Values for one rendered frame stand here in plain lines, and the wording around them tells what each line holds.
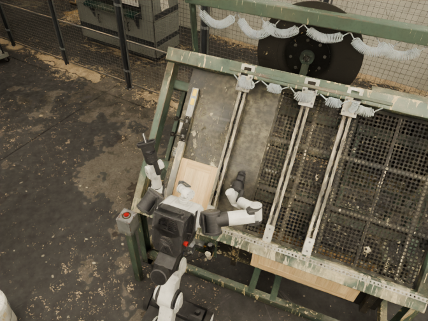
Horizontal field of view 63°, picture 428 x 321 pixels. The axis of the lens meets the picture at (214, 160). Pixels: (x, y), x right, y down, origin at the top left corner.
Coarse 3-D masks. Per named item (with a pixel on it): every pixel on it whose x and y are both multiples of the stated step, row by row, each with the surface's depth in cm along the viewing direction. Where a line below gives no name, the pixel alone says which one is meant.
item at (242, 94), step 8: (240, 80) 236; (240, 88) 248; (240, 96) 252; (240, 104) 256; (240, 112) 252; (232, 120) 254; (240, 120) 257; (232, 128) 257; (232, 136) 254; (224, 144) 256; (232, 144) 255; (224, 152) 256; (224, 160) 260; (224, 168) 256; (216, 176) 258; (224, 176) 259; (216, 184) 258; (216, 192) 259; (216, 200) 258; (208, 208) 260; (216, 208) 262
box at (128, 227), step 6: (126, 210) 265; (120, 216) 260; (132, 216) 261; (120, 222) 259; (126, 222) 257; (132, 222) 261; (138, 222) 271; (120, 228) 264; (126, 228) 261; (132, 228) 264; (126, 234) 268; (132, 234) 267
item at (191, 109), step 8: (192, 88) 264; (192, 96) 264; (192, 112) 265; (184, 144) 267; (176, 152) 269; (176, 160) 269; (176, 168) 269; (176, 176) 271; (168, 184) 271; (168, 192) 271
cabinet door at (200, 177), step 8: (184, 160) 270; (192, 160) 268; (184, 168) 270; (192, 168) 268; (200, 168) 266; (208, 168) 265; (216, 168) 263; (184, 176) 270; (192, 176) 268; (200, 176) 267; (208, 176) 265; (176, 184) 272; (192, 184) 269; (200, 184) 267; (208, 184) 265; (176, 192) 272; (200, 192) 267; (208, 192) 265; (192, 200) 269; (200, 200) 267; (208, 200) 265
